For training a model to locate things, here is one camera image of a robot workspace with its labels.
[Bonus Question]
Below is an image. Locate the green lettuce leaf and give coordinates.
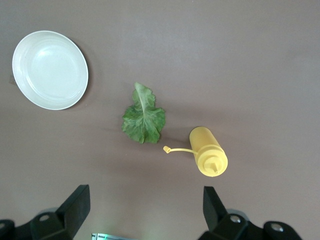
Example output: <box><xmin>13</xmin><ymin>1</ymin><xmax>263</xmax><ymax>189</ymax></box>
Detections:
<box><xmin>121</xmin><ymin>81</ymin><xmax>166</xmax><ymax>145</ymax></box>

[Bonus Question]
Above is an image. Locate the beige round plate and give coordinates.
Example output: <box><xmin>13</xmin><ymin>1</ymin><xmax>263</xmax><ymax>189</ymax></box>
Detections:
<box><xmin>11</xmin><ymin>30</ymin><xmax>89</xmax><ymax>111</ymax></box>

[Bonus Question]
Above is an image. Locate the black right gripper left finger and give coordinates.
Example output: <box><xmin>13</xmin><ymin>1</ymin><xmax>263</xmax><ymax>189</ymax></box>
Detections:
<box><xmin>0</xmin><ymin>184</ymin><xmax>91</xmax><ymax>240</ymax></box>

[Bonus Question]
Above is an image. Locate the yellow squeeze bottle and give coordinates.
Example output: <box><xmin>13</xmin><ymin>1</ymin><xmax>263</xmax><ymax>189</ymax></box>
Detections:
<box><xmin>162</xmin><ymin>126</ymin><xmax>229</xmax><ymax>178</ymax></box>

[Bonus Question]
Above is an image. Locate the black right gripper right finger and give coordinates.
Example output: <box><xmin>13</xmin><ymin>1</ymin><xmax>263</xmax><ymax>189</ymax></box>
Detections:
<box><xmin>197</xmin><ymin>186</ymin><xmax>301</xmax><ymax>240</ymax></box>

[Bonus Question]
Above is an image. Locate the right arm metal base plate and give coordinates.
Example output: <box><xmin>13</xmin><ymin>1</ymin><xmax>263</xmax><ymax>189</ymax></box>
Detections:
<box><xmin>91</xmin><ymin>232</ymin><xmax>139</xmax><ymax>240</ymax></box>

